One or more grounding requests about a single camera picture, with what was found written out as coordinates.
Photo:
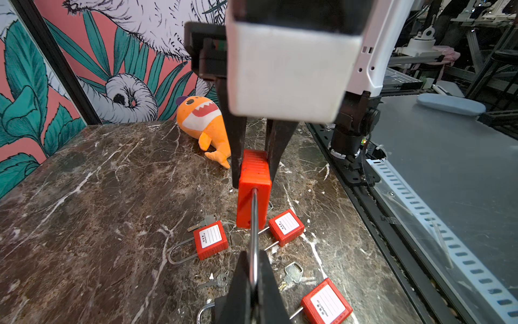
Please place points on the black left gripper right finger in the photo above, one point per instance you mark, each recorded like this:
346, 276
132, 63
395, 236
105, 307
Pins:
271, 308

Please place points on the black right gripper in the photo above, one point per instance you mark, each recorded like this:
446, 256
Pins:
206, 45

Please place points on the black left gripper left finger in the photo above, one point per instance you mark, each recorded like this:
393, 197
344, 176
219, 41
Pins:
235, 306

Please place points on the red padlock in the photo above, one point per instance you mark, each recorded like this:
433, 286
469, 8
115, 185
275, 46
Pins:
254, 190
209, 241
324, 305
285, 228

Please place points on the silver key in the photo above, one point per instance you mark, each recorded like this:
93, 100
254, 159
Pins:
293, 275
220, 281
208, 219

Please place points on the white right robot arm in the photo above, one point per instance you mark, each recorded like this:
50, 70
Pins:
355, 119

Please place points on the small black padlock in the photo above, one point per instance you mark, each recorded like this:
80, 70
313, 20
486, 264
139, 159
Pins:
211, 312

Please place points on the orange shark plush toy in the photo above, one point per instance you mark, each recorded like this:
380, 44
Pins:
201, 118

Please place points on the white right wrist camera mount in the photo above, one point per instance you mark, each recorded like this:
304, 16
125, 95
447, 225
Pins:
292, 60

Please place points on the white slotted cable duct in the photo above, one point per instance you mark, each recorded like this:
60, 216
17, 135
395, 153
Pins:
478, 278

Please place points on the black corner frame post right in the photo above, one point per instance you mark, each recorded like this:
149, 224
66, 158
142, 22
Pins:
42, 36

